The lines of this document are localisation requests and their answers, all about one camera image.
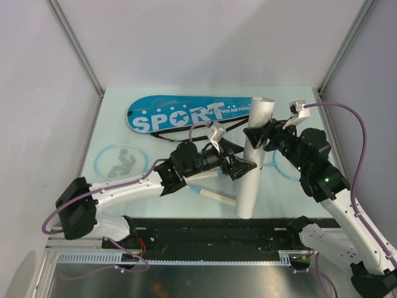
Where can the aluminium frame post left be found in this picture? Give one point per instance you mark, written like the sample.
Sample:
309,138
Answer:
75,45

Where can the white slotted cable duct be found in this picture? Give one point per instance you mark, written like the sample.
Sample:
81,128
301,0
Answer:
281,258

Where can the blue racket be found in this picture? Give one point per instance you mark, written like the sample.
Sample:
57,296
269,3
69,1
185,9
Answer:
276,161
121,161

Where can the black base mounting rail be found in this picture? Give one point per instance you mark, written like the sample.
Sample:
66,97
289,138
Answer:
213,238

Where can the aluminium frame post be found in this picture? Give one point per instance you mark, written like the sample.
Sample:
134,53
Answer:
75,45
352,34

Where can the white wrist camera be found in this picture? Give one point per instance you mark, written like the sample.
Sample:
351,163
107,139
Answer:
215,133
299,113

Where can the white cardboard shuttlecock tube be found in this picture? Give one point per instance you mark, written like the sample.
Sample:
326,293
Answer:
248,186

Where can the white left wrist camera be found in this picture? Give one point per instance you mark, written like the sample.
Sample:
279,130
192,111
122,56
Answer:
215,133

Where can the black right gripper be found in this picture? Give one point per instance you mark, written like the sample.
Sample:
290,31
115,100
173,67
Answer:
273,131

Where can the blue sport racket bag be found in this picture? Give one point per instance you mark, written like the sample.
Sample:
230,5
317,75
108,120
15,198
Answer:
160,112

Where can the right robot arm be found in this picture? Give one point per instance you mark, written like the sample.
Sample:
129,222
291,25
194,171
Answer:
368,258

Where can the aluminium frame post right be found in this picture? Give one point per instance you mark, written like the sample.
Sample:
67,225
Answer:
352,34

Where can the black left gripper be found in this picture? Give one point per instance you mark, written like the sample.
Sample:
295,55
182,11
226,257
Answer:
237,167

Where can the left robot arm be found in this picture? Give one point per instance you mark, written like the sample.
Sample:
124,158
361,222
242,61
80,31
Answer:
82,207

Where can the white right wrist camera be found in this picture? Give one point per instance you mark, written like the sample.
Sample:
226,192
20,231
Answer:
299,113

